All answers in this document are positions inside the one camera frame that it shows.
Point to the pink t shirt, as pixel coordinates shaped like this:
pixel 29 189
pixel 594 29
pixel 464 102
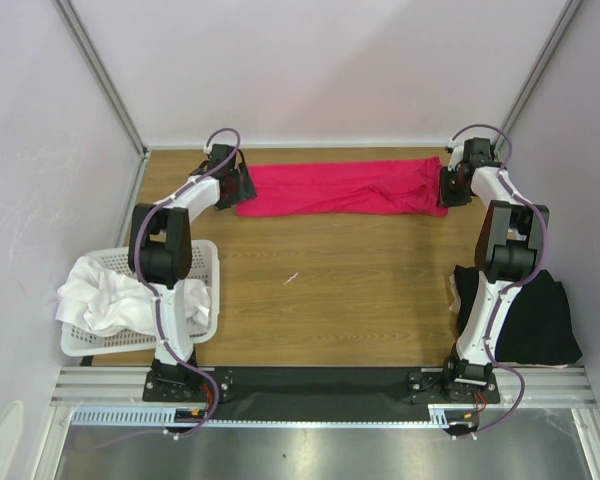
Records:
pixel 389 187

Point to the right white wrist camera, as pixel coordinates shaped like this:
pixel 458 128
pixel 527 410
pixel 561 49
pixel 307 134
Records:
pixel 455 150

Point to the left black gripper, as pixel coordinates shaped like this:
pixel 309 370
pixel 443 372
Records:
pixel 245 189

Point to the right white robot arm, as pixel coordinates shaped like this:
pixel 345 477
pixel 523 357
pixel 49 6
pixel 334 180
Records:
pixel 508 255

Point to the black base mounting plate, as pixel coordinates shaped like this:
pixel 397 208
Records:
pixel 320 394

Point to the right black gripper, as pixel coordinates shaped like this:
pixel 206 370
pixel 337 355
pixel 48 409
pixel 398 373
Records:
pixel 448 186

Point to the black folded t shirt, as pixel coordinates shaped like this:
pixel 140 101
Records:
pixel 528 325

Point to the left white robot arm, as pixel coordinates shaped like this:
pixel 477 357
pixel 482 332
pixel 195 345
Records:
pixel 160 254

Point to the aluminium frame rail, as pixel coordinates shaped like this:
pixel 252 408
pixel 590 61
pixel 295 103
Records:
pixel 112 396

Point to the white laundry basket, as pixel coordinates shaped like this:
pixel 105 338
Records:
pixel 76 342

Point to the white crumpled t shirt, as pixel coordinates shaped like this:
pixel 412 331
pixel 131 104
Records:
pixel 103 302

